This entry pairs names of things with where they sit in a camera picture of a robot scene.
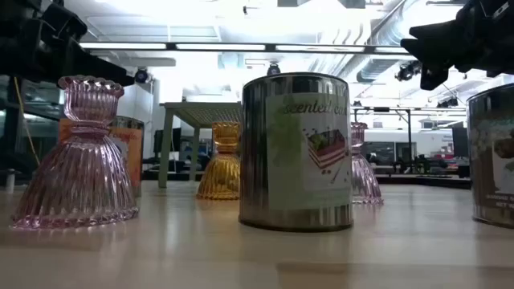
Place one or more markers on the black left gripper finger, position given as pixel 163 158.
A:
pixel 64 24
pixel 104 70

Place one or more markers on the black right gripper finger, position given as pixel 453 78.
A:
pixel 433 44
pixel 433 78

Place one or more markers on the clear jar with red base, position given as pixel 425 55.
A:
pixel 130 152

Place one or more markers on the clear glass jar with lid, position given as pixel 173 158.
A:
pixel 494 160

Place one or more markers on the pink glass candlestick holder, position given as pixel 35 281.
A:
pixel 80 180
pixel 365 180

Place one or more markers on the amber glass candlestick holder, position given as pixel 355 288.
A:
pixel 221 172

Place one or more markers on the black ceiling spotlight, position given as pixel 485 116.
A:
pixel 407 71
pixel 142 76
pixel 273 70

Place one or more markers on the black monitor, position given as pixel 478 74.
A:
pixel 460 142
pixel 176 140

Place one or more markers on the green perforated metal riser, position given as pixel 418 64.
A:
pixel 201 114

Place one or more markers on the overhead light bar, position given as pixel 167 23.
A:
pixel 221 47

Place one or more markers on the silver ventilation duct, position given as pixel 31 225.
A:
pixel 385 36

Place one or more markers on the black metal frame stand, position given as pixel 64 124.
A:
pixel 408 132

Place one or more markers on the black aluminium table frame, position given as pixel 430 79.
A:
pixel 421 181

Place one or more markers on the white cylinder post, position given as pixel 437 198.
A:
pixel 10 182

